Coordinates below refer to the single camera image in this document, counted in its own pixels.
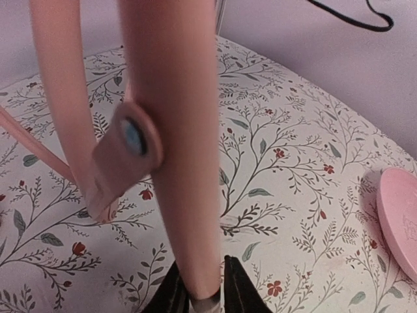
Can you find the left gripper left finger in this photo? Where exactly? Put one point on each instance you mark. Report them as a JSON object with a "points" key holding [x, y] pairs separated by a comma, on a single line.
{"points": [[171, 296]]}

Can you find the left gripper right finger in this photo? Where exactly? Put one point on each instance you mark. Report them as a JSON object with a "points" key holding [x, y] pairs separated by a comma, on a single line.
{"points": [[240, 295]]}

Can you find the pink music stand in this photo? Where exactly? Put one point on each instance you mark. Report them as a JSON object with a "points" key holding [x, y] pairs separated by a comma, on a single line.
{"points": [[166, 126]]}

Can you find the pink plate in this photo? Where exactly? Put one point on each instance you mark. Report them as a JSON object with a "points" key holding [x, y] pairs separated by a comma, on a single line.
{"points": [[396, 207]]}

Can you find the right aluminium frame post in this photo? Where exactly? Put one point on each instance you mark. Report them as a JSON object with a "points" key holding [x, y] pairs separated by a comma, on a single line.
{"points": [[220, 7]]}

